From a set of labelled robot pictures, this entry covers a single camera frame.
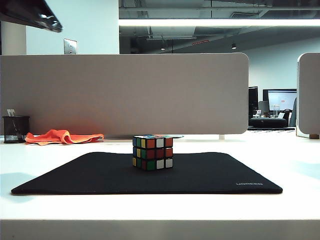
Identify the black mesh pen holder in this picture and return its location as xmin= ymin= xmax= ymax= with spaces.
xmin=2 ymin=115 xmax=31 ymax=144

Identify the narrow grey desk divider panel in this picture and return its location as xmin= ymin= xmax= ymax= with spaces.
xmin=296 ymin=52 xmax=320 ymax=137

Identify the multicoloured Rubik's cube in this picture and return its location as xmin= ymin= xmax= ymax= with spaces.
xmin=132 ymin=134 xmax=174 ymax=173

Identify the black round ottoman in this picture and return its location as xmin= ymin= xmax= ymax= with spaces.
xmin=248 ymin=117 xmax=288 ymax=129

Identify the orange cloth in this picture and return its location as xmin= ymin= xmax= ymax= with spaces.
xmin=25 ymin=129 xmax=105 ymax=145

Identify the lit background monitor screen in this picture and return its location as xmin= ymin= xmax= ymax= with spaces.
xmin=262 ymin=88 xmax=298 ymax=112

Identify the black UGREEN mouse pad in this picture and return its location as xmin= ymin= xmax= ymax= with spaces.
xmin=10 ymin=151 xmax=283 ymax=196

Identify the metal wall switch plate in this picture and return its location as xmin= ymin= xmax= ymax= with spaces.
xmin=63 ymin=38 xmax=78 ymax=55

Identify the long white ceiling light strip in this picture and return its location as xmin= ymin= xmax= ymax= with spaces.
xmin=118 ymin=18 xmax=320 ymax=27

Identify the dark unlit background monitor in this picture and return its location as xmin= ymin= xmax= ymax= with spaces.
xmin=248 ymin=86 xmax=259 ymax=118

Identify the wide grey desk divider panel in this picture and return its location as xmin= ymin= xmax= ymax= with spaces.
xmin=0 ymin=52 xmax=250 ymax=140

